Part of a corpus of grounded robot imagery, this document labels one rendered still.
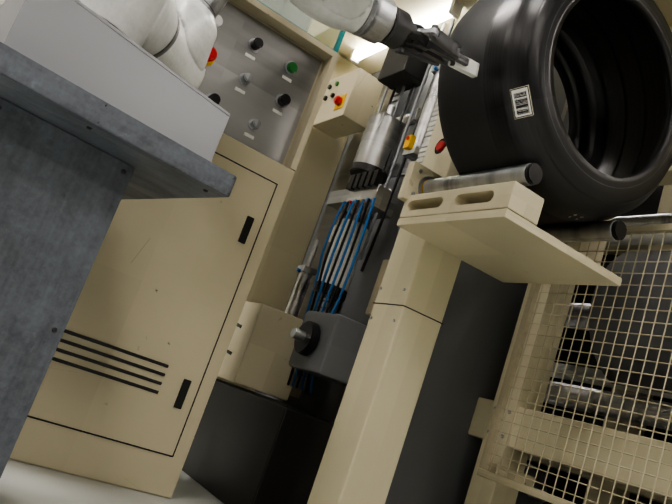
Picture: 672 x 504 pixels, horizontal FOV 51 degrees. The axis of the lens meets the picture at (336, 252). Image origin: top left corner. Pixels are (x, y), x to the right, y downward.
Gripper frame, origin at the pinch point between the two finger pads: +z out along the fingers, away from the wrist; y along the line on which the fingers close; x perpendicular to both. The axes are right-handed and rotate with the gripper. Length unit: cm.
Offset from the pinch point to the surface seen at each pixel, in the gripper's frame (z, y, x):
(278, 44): -16, 63, -16
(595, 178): 30.3, -12.3, 16.2
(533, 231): 16.7, -11.2, 31.6
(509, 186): 9.4, -10.1, 24.4
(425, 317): 23, 26, 50
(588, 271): 36, -9, 35
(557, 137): 17.6, -12.1, 11.6
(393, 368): 17, 26, 64
